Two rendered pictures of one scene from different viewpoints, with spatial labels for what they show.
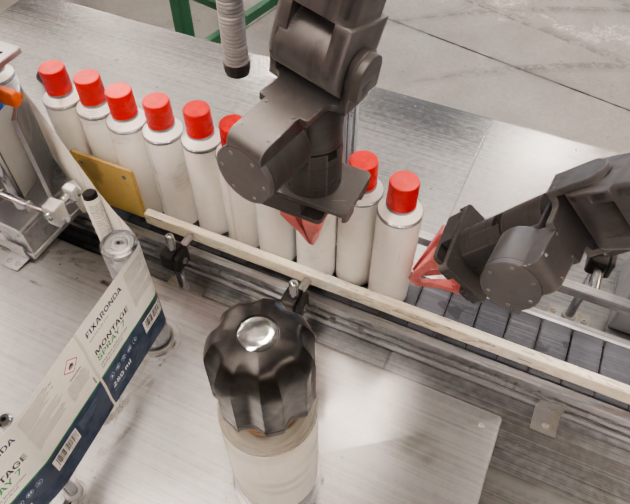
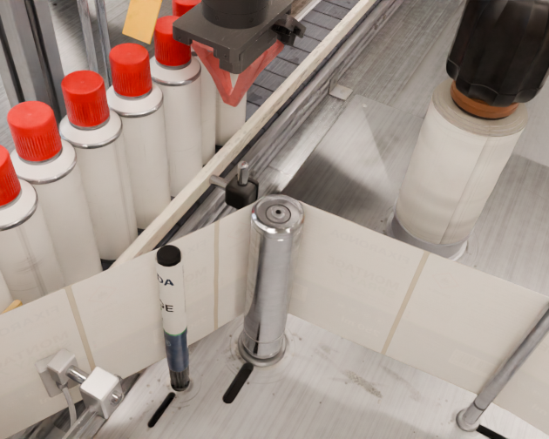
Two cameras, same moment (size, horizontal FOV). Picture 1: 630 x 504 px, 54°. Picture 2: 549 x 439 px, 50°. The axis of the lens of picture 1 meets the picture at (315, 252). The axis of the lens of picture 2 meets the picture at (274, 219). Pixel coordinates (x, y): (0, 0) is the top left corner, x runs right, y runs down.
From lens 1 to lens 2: 65 cm
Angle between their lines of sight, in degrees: 55
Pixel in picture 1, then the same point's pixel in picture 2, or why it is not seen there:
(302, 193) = (264, 16)
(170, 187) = (55, 267)
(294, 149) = not seen: outside the picture
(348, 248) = (211, 111)
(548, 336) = (284, 54)
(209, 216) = (94, 254)
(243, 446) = (524, 120)
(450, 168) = not seen: hidden behind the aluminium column
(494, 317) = (262, 77)
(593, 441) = (354, 74)
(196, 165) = (76, 187)
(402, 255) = not seen: hidden behind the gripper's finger
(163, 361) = (295, 335)
